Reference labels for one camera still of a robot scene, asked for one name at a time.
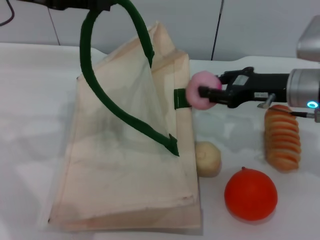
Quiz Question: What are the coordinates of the black right arm cable plug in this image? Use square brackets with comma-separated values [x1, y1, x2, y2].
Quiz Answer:
[257, 93, 320, 124]

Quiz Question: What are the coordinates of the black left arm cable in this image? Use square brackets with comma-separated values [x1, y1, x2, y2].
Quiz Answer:
[0, 0, 15, 27]

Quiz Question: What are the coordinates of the cream round bun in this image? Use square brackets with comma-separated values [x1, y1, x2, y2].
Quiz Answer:
[194, 141, 222, 178]

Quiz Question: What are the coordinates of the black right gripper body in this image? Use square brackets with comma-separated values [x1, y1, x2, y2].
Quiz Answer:
[223, 66, 292, 109]

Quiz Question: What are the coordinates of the white handbag with green handles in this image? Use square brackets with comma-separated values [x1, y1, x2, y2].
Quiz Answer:
[47, 0, 204, 237]

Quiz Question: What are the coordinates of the striped orange twisted bread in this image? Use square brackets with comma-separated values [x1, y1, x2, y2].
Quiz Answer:
[264, 104, 302, 172]

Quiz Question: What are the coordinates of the pink peach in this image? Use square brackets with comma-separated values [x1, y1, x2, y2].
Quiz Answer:
[186, 70, 223, 110]

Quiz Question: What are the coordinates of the orange fruit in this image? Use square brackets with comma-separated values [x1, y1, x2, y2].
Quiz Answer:
[223, 166, 278, 222]

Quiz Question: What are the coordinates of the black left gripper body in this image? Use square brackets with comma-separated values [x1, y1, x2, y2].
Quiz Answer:
[23, 0, 91, 11]

